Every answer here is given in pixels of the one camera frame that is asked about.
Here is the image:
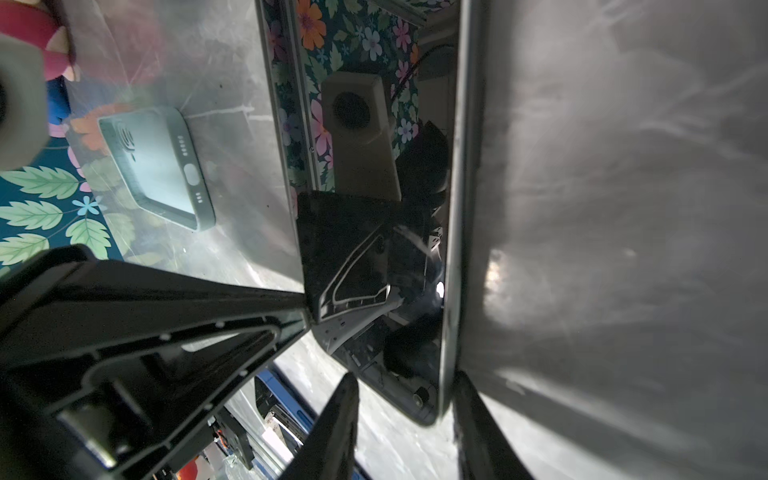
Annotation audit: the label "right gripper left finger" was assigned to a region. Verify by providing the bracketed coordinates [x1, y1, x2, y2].
[279, 372, 359, 480]

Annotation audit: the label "light blue phone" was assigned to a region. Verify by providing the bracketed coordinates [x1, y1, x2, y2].
[97, 106, 216, 232]

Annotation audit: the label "black phone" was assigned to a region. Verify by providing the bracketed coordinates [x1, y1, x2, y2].
[254, 365, 367, 480]
[259, 1, 484, 426]

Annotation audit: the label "doll with black hair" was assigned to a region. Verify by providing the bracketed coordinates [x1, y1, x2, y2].
[1, 0, 79, 81]

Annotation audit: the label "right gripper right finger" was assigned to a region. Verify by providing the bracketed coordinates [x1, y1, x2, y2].
[452, 371, 534, 480]

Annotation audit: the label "black phone front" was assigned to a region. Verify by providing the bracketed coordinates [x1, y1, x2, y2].
[254, 365, 367, 480]

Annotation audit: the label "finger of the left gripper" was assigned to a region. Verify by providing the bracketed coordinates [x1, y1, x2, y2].
[1, 246, 309, 479]

